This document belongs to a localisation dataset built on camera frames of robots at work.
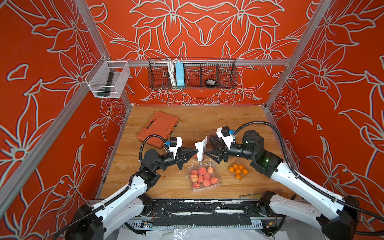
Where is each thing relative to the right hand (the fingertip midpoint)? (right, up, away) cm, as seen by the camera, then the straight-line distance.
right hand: (207, 143), depth 64 cm
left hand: (-5, -3, -1) cm, 6 cm away
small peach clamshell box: (-5, -6, -1) cm, 8 cm away
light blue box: (-14, +37, +25) cm, 47 cm away
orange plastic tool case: (-28, +7, +38) cm, 48 cm away
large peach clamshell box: (0, -21, +16) cm, 27 cm away
